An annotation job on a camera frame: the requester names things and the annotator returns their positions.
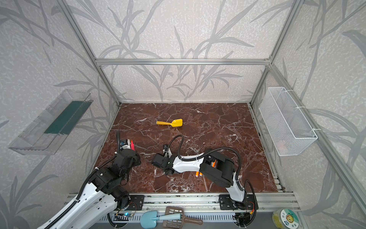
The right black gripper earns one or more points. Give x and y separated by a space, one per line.
157 160

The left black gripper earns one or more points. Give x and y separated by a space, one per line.
130 154

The pink highlighter pen group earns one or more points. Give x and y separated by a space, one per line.
132 145

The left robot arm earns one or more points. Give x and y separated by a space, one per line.
101 193

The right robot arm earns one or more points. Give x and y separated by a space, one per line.
212 164

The yellow toy shovel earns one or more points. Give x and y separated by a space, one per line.
174 123

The light blue toy shovel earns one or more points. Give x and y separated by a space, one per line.
149 219

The brown toy spatula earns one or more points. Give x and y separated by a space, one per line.
178 224

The yellow green tape roll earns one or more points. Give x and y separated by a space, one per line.
285 219

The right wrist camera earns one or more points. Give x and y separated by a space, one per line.
166 151

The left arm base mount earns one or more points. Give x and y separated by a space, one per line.
135 203

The aluminium front rail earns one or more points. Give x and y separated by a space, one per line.
209 202

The clear plastic wall bin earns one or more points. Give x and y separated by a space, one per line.
49 130

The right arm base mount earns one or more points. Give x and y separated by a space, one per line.
226 203

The white wire mesh basket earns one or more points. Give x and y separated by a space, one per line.
290 131

